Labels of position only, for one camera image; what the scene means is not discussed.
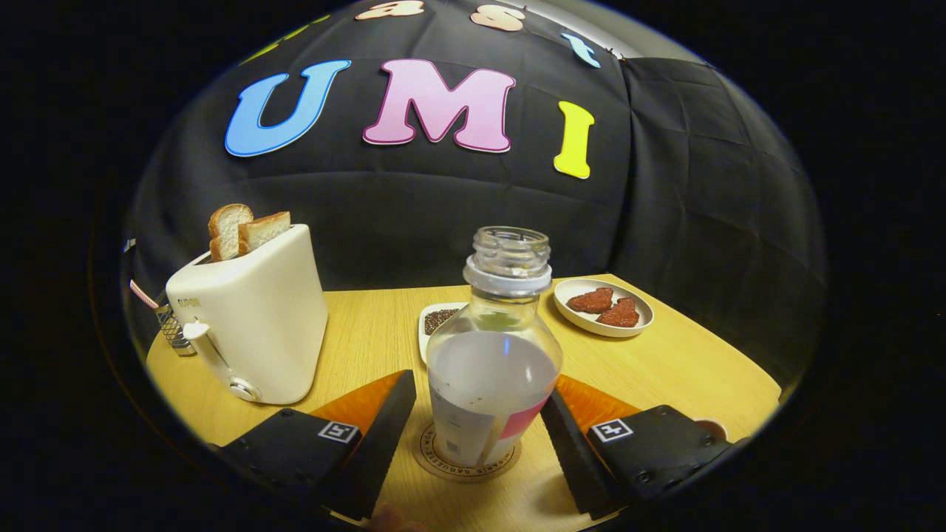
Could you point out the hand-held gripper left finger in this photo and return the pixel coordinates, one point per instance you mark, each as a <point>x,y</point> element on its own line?
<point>380,451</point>

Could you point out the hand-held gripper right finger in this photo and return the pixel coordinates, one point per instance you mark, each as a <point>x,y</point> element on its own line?
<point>573,458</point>

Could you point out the round cork coaster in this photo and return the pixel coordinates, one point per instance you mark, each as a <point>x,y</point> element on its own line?
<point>462,473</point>

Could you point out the clear juice bottle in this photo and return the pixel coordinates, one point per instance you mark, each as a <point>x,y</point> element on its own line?
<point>491,384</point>

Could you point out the wooden table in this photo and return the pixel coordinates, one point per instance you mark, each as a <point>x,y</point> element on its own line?
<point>665,369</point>

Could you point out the white divided dish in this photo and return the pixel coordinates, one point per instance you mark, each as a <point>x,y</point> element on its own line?
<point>436,319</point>

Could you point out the white round plate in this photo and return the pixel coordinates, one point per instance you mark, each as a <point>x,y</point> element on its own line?
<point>569,314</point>

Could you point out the red meat piece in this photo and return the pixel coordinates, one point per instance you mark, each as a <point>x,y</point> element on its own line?
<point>591,301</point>
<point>621,314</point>

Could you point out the white toaster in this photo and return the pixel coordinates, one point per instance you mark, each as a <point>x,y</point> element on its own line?
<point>266,325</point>

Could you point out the metal mesh holder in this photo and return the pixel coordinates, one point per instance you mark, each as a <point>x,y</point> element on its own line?
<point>176,336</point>

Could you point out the toast bread slice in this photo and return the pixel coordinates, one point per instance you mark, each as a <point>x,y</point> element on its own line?
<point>264,227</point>
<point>225,225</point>

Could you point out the pink striped straw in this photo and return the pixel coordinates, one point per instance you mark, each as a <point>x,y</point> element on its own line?
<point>143,294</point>

